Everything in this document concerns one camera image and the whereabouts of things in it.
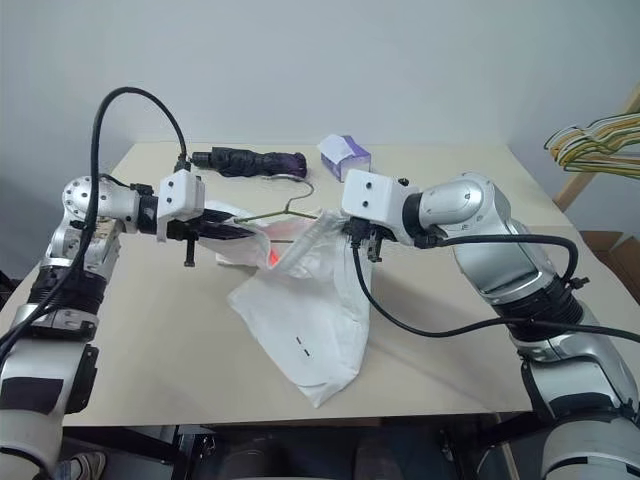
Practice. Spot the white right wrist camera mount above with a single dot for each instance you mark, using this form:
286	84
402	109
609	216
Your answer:
372	200

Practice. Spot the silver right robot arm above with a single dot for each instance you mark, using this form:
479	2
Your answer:
505	250

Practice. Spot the folded dark purple umbrella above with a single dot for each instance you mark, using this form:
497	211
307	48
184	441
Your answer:
250	161

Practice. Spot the dark rounded shape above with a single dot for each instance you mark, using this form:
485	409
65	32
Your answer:
260	457

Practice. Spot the white shorts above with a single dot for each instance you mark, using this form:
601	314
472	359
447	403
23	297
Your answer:
320	325

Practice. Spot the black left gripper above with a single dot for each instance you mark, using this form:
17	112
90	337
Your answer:
182	231

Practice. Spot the person's shoe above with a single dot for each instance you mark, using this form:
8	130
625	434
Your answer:
82	465

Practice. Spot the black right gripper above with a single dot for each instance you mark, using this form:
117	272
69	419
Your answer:
372	237

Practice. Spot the wooden rack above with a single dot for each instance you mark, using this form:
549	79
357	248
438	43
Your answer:
575	187

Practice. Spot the purple tissue box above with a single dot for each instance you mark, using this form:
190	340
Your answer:
345	155

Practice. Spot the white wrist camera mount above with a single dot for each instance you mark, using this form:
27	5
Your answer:
182	197
372	200

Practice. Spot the cardboard box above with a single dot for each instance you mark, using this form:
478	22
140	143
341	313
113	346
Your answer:
617	255

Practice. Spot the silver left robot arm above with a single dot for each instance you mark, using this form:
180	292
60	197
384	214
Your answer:
65	280

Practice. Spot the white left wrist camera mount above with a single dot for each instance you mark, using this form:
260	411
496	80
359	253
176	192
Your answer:
182	197

